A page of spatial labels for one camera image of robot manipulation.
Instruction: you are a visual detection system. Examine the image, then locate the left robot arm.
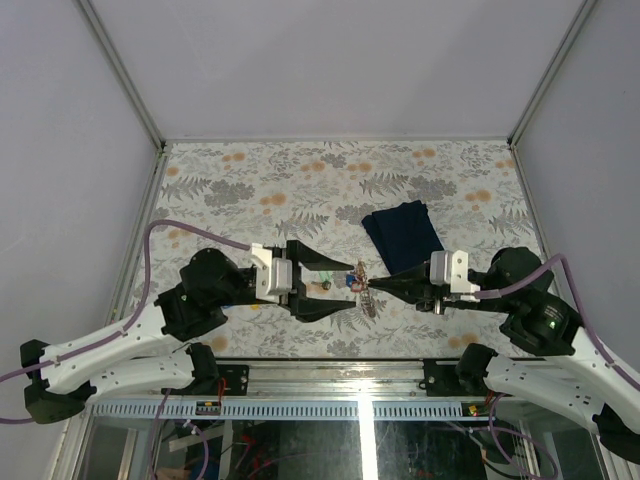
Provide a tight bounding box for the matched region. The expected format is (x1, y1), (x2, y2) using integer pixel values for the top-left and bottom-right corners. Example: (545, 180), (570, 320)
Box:
(20, 240), (356, 424)

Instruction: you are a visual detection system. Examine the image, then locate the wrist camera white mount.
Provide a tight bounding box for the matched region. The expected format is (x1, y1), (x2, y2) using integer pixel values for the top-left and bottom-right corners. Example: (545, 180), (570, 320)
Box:
(249, 243), (293, 303)
(429, 250), (480, 296)

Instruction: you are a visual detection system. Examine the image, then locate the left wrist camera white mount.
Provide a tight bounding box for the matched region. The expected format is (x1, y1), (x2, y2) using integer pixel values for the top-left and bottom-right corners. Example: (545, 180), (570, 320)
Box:
(249, 243), (293, 303)

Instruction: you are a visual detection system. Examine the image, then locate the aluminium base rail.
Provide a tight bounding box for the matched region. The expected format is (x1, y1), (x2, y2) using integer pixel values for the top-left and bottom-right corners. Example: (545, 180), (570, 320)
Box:
(78, 350), (486, 405)

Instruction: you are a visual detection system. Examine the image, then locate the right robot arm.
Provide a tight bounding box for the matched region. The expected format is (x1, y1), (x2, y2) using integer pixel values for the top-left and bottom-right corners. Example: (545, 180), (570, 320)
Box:
(368, 247), (639, 463)

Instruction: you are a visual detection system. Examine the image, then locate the metal keyring with yellow handle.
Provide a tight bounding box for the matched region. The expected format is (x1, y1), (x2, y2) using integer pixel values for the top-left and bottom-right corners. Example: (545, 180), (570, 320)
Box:
(346, 260), (377, 319)

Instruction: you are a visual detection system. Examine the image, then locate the dark blue folded cloth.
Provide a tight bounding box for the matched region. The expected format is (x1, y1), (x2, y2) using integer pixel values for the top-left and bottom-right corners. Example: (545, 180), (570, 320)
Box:
(361, 200), (444, 275)

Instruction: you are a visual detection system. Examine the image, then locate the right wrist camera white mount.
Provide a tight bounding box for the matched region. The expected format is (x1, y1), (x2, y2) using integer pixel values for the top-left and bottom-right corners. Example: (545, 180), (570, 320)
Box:
(429, 250), (480, 296)

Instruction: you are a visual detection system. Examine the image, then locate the slotted grey cable duct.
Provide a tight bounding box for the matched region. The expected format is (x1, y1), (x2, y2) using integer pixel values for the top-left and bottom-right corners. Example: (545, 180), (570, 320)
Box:
(87, 399), (466, 421)

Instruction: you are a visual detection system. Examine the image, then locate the green key tag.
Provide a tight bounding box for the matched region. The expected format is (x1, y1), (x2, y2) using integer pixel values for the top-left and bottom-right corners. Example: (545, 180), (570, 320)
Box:
(312, 272), (332, 291)

